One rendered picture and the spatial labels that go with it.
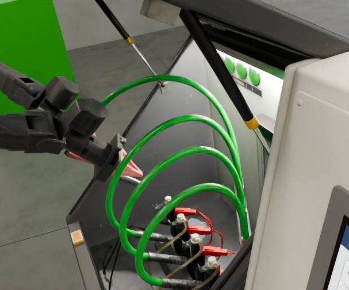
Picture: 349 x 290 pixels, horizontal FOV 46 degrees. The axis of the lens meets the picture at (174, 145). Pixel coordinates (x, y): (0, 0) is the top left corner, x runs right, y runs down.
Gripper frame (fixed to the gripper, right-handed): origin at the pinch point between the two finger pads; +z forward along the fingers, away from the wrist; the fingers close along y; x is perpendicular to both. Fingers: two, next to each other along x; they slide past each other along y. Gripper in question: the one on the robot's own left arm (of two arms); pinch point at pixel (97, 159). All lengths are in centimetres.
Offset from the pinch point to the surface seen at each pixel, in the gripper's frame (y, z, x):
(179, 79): 3.1, 2.8, -29.6
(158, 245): 3.7, 26.9, 9.3
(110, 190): -17.6, 9.3, -9.0
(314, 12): 20, 15, -58
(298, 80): -30, 20, -52
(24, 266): 89, -10, 159
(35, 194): 157, -50, 175
